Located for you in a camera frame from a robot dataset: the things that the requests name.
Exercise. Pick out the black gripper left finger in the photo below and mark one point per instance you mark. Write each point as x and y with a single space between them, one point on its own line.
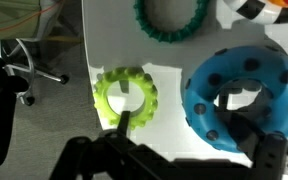
124 123

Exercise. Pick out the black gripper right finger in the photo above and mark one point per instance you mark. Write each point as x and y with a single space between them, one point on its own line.
247 133

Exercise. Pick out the office chair with chrome base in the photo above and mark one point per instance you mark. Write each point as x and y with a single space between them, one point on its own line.
10 16

